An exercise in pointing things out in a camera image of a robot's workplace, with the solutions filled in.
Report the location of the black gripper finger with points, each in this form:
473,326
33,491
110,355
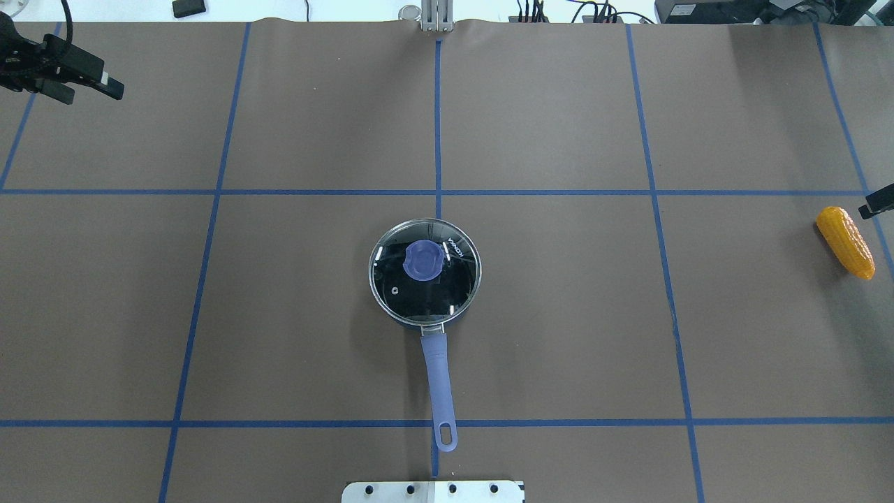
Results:
877,202

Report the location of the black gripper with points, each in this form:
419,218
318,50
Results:
61,70

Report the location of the yellow corn cob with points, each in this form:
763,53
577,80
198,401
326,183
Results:
846,242

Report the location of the glass lid with blue knob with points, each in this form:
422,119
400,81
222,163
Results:
424,272

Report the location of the black device on desk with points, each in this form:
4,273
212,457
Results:
185,8

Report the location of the aluminium frame post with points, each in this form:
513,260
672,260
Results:
437,15

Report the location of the blue saucepan with handle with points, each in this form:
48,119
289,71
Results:
435,346

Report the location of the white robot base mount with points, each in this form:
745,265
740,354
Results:
435,491

